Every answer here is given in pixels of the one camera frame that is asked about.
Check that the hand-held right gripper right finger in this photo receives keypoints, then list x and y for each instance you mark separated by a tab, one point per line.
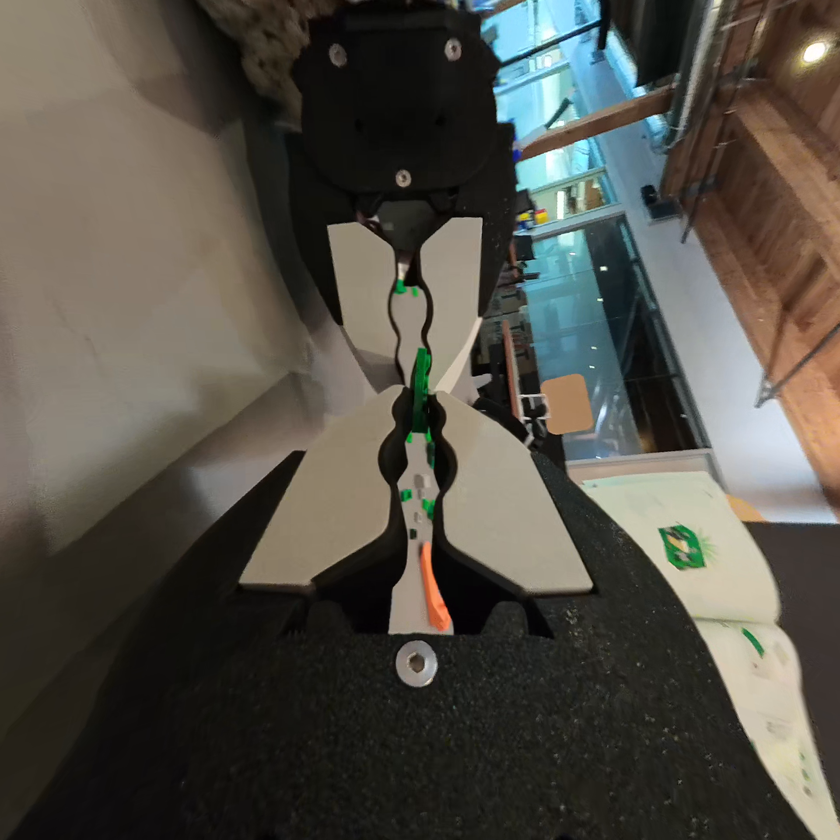
512	518

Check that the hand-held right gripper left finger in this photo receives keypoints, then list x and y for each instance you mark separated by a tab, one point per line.
321	512

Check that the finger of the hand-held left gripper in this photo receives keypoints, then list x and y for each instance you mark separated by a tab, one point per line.
456	282
361	282

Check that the pile of small lego pieces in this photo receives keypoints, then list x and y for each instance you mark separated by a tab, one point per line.
420	485

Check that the green lego baseplate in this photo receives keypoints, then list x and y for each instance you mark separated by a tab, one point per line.
420	387

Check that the person's left forearm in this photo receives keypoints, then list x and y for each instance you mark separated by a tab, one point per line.
262	39

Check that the orange brick separator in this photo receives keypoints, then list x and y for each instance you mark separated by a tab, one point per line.
433	590

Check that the tan board stand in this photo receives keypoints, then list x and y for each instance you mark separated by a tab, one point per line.
568	403

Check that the wooden pillar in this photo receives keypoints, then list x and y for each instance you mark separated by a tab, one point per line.
604	121

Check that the open instruction booklet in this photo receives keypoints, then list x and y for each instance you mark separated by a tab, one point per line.
722	558

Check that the black ceiling panel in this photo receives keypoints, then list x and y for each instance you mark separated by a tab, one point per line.
656	39

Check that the black flat panel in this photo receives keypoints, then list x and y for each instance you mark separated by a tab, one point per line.
807	623

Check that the black metal rod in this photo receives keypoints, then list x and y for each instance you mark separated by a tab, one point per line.
800	361

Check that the round ceiling light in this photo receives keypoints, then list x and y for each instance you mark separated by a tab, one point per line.
814	51

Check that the black wall speaker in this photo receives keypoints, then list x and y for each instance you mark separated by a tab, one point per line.
659	202

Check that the silver spiral duct pipe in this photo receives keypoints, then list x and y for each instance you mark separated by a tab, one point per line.
695	59

